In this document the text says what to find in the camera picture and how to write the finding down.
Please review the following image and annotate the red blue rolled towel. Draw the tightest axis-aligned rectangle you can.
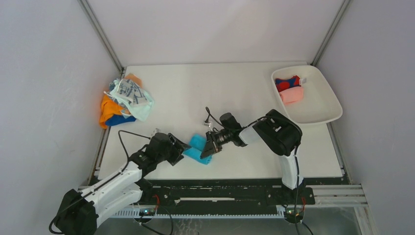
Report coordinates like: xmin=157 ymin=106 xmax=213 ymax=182
xmin=275 ymin=75 xmax=301 ymax=92

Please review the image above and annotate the white blue patterned towel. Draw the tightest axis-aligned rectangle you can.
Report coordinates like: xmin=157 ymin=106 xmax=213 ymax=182
xmin=110 ymin=79 xmax=146 ymax=105

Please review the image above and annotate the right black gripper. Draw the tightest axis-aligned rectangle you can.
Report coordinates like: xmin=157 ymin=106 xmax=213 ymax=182
xmin=201 ymin=130 xmax=232 ymax=159

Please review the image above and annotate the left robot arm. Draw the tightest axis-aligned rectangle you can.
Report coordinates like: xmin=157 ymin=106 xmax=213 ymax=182
xmin=48 ymin=132 xmax=191 ymax=235

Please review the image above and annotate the pink rolled towel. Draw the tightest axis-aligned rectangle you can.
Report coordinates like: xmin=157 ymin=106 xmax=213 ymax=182
xmin=279 ymin=86 xmax=304 ymax=105

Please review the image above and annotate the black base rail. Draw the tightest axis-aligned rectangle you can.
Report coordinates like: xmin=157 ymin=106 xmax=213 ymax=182
xmin=139 ymin=178 xmax=316 ymax=215

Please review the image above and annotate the dark blue towel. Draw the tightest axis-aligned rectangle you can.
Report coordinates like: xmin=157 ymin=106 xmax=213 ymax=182
xmin=103 ymin=115 xmax=136 ymax=128

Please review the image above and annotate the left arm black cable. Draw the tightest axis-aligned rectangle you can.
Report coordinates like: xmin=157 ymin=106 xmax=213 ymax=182
xmin=48 ymin=130 xmax=151 ymax=235

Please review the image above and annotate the white plastic tray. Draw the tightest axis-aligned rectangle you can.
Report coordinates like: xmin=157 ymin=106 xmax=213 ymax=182
xmin=271 ymin=65 xmax=343 ymax=125

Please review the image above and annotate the mint green towel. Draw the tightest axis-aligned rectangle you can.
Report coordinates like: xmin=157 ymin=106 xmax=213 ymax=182
xmin=105 ymin=78 xmax=154 ymax=121

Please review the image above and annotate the orange towel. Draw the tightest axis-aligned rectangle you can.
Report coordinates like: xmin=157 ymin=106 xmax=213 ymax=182
xmin=99 ymin=73 xmax=142 ymax=129

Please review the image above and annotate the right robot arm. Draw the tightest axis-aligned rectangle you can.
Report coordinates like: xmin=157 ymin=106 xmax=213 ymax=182
xmin=201 ymin=108 xmax=303 ymax=204

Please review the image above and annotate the bright blue towel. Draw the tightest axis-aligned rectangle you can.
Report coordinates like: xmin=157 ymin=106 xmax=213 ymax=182
xmin=183 ymin=134 xmax=212 ymax=165

